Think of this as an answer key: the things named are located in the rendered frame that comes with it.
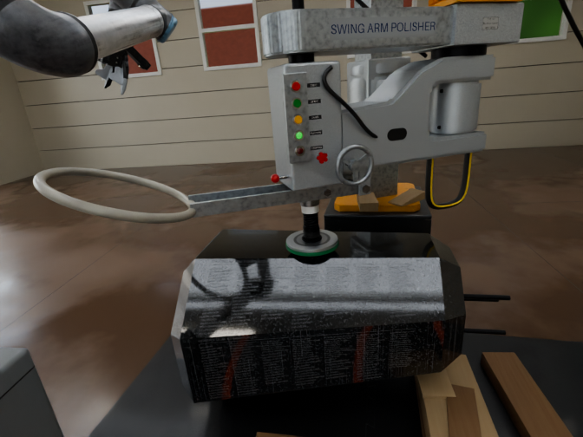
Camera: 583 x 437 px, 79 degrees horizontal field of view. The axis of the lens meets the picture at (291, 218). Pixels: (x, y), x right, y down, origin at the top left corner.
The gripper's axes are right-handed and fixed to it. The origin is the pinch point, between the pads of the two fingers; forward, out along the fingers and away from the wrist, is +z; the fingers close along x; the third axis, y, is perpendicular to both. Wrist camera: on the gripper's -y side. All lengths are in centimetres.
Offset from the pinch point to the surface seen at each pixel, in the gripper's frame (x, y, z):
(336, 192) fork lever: 65, -59, 10
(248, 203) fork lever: 49, -31, 22
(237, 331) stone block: 59, -35, 71
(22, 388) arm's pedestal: 49, 29, 78
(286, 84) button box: 55, -27, -19
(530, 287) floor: 126, -246, 45
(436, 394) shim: 120, -96, 77
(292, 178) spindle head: 59, -39, 9
